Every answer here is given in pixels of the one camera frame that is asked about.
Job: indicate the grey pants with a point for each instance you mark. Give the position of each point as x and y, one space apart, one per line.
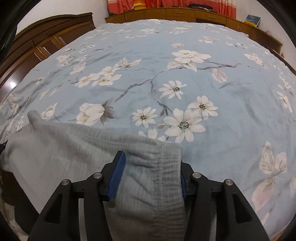
69 150

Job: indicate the dark folded clothes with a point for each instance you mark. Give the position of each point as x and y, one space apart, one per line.
200 6

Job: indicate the brown wooden wardrobe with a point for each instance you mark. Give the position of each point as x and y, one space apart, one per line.
34 46

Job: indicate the yellow box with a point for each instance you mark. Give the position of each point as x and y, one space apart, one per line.
137 4

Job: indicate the red striped curtain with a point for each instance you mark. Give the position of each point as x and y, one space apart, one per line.
173 2

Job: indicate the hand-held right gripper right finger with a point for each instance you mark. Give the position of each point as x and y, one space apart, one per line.
183 187

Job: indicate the blue book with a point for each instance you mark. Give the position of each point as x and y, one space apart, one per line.
252 20

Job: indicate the wooden headboard cabinet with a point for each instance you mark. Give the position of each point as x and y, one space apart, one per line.
208 15

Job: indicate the blue floral bed sheet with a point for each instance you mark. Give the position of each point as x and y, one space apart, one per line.
208 81

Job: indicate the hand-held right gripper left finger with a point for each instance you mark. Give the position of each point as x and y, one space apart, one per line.
118 176

